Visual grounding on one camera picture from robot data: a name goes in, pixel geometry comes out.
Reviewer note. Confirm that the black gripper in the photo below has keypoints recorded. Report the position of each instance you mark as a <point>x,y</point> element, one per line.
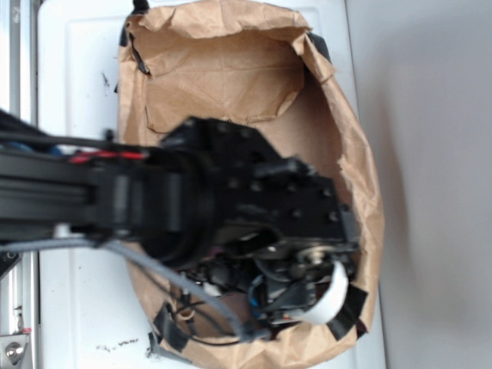
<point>251,221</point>

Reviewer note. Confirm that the black tape strip right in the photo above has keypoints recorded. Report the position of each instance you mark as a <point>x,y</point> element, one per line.
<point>349,315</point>

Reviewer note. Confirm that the black tape strip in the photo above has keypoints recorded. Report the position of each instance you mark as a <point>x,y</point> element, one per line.
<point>167,339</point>
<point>349,315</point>

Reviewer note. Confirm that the black tape strip left lower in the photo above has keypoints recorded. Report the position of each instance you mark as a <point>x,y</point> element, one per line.
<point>167,339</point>

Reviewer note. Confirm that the brown paper bag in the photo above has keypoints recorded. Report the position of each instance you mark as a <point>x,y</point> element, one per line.
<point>257,65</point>

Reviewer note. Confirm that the aluminium frame rail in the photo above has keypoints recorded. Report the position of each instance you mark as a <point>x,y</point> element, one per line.
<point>20,328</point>

